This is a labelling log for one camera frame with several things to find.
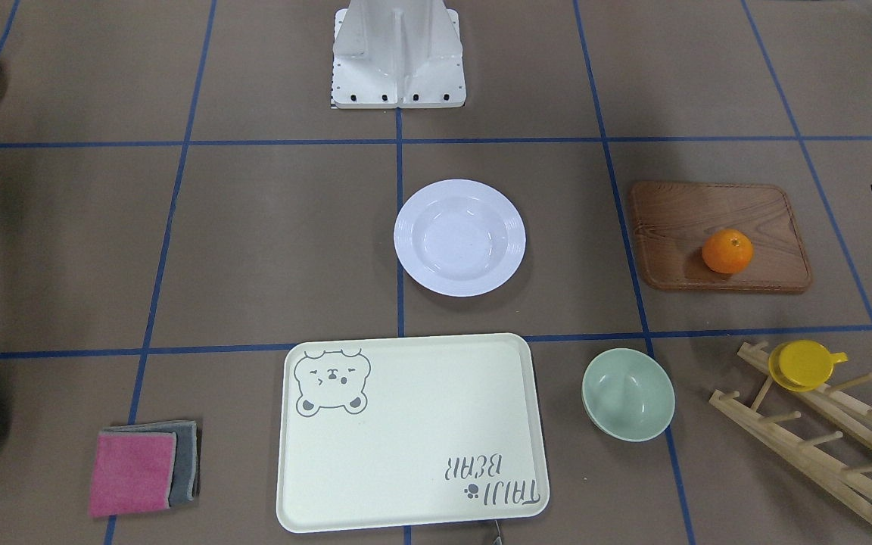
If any wooden dish rack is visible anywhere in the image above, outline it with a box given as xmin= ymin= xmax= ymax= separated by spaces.
xmin=709 ymin=342 xmax=872 ymax=525

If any white round plate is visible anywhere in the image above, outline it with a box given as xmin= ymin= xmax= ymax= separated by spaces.
xmin=392 ymin=179 xmax=528 ymax=297

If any cream bear print tray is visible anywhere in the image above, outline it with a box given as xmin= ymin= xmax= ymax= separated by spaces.
xmin=276 ymin=332 xmax=550 ymax=534

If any mint green bowl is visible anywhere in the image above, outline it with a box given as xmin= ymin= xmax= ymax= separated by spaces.
xmin=581 ymin=347 xmax=676 ymax=443

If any orange fruit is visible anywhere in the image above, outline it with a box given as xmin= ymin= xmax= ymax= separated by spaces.
xmin=700 ymin=229 xmax=755 ymax=275

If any yellow cup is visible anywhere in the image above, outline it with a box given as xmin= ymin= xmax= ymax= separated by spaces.
xmin=766 ymin=339 xmax=848 ymax=392

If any brown wooden cutting board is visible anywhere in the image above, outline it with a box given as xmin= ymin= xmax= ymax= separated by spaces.
xmin=628 ymin=180 xmax=813 ymax=294

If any pink cleaning cloth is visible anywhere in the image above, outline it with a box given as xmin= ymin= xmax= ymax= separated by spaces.
xmin=88 ymin=431 xmax=176 ymax=518

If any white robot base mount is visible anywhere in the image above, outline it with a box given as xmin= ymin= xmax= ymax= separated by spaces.
xmin=330 ymin=1 xmax=467 ymax=110

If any grey cleaning cloth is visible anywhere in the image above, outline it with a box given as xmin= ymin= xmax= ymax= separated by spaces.
xmin=100 ymin=420 xmax=198 ymax=509

